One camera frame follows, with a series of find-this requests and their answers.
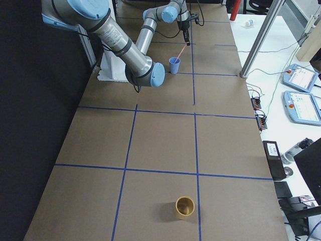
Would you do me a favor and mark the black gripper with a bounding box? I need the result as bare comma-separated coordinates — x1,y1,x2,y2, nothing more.
177,20,190,46

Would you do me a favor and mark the pink chopstick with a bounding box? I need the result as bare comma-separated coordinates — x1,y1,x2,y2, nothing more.
174,44,187,63

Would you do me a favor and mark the blue ribbed plastic cup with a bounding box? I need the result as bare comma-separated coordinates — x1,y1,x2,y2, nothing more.
169,57,181,74

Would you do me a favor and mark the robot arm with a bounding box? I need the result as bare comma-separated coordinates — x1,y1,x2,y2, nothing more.
41,1,191,87

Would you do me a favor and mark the yellow wooden cup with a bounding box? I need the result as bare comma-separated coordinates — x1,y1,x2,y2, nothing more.
175,196,195,220

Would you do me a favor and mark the small steel cup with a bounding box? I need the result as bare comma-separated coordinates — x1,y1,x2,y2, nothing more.
284,167,293,178

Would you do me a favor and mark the red cylinder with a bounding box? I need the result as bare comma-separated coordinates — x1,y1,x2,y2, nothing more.
230,0,242,21

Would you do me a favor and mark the white blue paper roll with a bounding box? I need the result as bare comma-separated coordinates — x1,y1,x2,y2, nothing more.
244,19,255,28

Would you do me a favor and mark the white pole with base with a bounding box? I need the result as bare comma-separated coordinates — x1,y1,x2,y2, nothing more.
97,42,128,82

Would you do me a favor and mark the black power strip left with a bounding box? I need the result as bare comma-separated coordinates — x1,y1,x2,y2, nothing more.
251,96,261,110

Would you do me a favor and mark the black power strip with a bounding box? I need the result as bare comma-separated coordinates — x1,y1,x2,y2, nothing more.
255,114,267,131
251,96,261,110

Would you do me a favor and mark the black power strip right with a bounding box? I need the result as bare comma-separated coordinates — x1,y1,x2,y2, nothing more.
255,114,267,131

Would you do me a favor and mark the far teach pendant tablet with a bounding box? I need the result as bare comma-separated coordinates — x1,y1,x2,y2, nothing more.
282,64,318,93

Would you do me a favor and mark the teach pendant tablet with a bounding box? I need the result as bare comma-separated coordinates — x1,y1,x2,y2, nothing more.
282,64,318,93
283,91,320,126

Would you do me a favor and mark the near teach pendant tablet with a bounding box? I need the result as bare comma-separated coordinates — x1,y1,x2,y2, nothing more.
283,91,320,126

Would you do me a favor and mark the black box with label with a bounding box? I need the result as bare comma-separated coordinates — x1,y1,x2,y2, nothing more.
262,141,286,181

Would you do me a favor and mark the clear water bottle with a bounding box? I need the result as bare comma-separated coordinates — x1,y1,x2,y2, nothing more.
281,138,313,165

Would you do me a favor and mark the black monitor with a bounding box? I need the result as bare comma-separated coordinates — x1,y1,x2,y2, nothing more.
294,139,321,205

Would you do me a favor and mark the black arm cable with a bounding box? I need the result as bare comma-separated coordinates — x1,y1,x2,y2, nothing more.
152,0,205,39

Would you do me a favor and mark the aluminium frame post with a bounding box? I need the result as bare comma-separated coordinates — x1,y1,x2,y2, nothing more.
240,0,285,78

